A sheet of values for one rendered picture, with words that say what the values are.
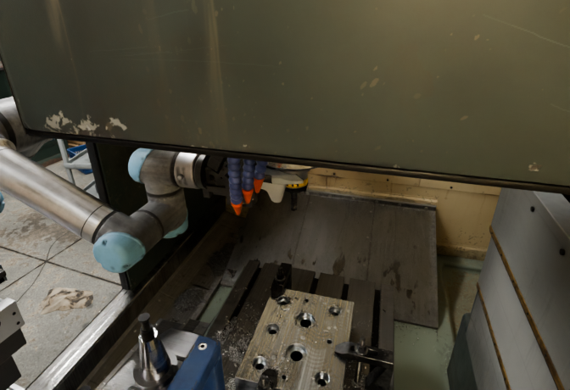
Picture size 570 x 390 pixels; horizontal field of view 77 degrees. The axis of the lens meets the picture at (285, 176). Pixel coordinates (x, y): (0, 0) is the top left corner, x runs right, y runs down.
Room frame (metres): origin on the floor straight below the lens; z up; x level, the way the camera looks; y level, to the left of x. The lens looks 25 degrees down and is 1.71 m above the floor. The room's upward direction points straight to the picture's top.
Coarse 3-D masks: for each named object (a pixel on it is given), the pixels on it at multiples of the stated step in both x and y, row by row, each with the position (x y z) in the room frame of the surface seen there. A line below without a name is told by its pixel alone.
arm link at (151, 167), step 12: (132, 156) 0.67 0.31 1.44; (144, 156) 0.66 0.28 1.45; (156, 156) 0.65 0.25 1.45; (168, 156) 0.65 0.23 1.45; (132, 168) 0.65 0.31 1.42; (144, 168) 0.64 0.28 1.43; (156, 168) 0.64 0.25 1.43; (168, 168) 0.63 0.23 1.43; (144, 180) 0.65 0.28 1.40; (156, 180) 0.64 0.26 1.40; (168, 180) 0.63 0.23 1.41; (156, 192) 0.64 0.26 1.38; (168, 192) 0.64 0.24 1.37
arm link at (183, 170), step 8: (176, 160) 0.64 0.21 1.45; (184, 160) 0.63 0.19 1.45; (192, 160) 0.63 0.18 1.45; (176, 168) 0.63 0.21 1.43; (184, 168) 0.62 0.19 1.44; (192, 168) 0.62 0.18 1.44; (176, 176) 0.62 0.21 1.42; (184, 176) 0.62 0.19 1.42; (192, 176) 0.62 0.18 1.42; (184, 184) 0.62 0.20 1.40; (192, 184) 0.62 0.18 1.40
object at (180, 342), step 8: (176, 328) 0.44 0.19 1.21; (160, 336) 0.43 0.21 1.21; (168, 336) 0.43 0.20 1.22; (176, 336) 0.43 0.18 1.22; (184, 336) 0.43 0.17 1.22; (192, 336) 0.43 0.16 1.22; (168, 344) 0.41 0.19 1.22; (176, 344) 0.41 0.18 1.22; (184, 344) 0.41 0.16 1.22; (192, 344) 0.41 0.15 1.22; (176, 352) 0.39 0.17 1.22; (184, 352) 0.39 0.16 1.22
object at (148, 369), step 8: (144, 344) 0.35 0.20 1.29; (152, 344) 0.35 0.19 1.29; (160, 344) 0.36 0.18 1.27; (144, 352) 0.35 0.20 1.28; (152, 352) 0.35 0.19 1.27; (160, 352) 0.36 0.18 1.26; (144, 360) 0.34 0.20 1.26; (152, 360) 0.35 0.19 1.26; (160, 360) 0.35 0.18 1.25; (168, 360) 0.36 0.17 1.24; (144, 368) 0.34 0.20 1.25; (152, 368) 0.34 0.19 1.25; (160, 368) 0.35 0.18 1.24; (168, 368) 0.36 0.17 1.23; (144, 376) 0.34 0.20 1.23; (152, 376) 0.34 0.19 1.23; (160, 376) 0.34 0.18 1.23
